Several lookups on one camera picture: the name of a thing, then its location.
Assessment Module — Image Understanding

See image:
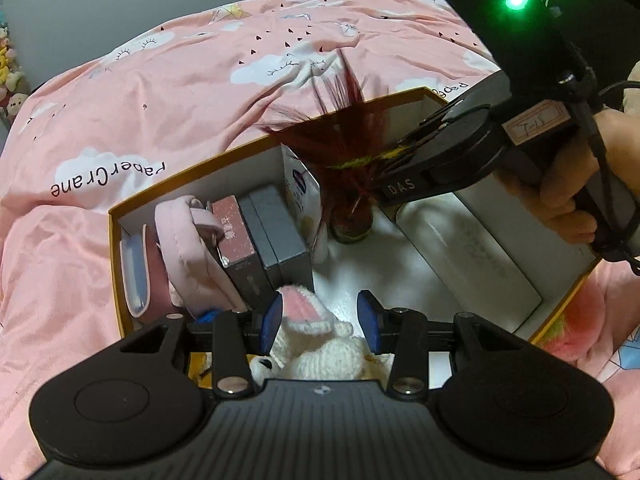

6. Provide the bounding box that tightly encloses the pink printed blanket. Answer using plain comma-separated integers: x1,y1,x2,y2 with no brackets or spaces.
0,0,640,480

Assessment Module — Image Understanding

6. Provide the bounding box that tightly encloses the white knitted bunny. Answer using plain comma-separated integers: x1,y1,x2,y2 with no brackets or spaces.
247,284,366,381

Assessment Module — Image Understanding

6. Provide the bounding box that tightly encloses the person's right hand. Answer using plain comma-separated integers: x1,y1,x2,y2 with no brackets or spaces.
505,107,640,248

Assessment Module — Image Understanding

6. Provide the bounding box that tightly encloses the pink green fluffy toy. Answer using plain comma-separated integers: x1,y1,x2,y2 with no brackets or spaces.
540,275,608,366

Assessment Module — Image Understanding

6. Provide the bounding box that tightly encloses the white long box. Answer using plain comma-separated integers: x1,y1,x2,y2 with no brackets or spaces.
395,180,543,328

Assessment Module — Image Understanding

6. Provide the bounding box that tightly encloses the red feather shuttlecock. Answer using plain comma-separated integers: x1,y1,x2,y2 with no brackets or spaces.
260,50,401,245

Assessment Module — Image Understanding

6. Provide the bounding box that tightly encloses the pink plush pouch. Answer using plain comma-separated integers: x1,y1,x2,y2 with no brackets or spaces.
154,195,251,317

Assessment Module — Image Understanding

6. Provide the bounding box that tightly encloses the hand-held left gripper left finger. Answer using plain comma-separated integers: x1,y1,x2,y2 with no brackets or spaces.
120,294,286,396

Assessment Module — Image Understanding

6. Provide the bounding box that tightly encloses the pink card holder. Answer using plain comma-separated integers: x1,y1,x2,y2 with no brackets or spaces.
119,225,173,318

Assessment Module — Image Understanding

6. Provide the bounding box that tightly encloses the row of plush toys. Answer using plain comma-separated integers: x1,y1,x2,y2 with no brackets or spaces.
0,22,31,121

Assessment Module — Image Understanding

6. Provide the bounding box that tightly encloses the white blue box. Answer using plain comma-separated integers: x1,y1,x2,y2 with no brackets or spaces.
280,142,323,256

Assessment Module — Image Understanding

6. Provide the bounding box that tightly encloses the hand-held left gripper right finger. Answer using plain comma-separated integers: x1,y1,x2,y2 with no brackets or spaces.
356,290,531,396

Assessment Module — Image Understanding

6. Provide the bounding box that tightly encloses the black cable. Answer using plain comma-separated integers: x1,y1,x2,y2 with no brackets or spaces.
555,72,640,276

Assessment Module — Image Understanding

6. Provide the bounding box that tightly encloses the orange cardboard box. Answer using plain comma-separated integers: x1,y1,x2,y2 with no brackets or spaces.
107,86,608,356

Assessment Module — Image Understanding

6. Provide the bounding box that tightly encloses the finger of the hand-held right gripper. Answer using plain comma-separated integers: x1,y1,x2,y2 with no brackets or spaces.
417,85,511,133
372,157,436,207

